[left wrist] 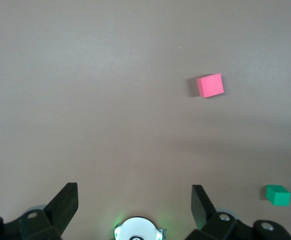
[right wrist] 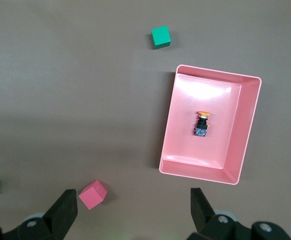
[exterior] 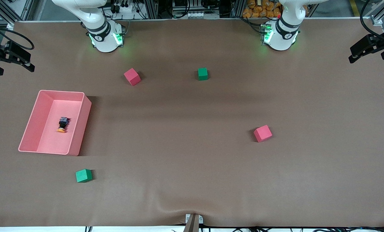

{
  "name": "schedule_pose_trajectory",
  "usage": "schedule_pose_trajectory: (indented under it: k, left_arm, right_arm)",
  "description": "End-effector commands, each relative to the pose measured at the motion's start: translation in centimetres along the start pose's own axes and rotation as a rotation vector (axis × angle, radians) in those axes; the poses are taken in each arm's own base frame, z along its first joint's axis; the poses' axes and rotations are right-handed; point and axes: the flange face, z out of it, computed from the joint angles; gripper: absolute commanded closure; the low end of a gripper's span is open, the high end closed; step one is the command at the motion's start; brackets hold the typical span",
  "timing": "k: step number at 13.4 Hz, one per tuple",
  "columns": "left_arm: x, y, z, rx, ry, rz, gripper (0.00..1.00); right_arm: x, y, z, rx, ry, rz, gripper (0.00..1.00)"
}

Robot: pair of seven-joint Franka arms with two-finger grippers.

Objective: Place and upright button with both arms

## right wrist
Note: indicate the orange capped push button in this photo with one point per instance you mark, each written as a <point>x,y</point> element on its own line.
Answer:
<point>201,125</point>

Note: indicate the brown table cover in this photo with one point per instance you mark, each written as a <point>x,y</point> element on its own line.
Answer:
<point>60,100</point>

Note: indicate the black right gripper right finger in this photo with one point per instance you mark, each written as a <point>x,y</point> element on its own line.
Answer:
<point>203,215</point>

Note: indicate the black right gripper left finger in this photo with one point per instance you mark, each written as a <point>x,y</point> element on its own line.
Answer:
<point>60,215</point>

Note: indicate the green cube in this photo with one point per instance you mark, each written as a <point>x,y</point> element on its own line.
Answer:
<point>160,37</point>

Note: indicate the pink cube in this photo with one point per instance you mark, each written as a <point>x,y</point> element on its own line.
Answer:
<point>93,193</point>

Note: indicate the pink plastic bin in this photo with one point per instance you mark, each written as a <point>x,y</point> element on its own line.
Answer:
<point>185,100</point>

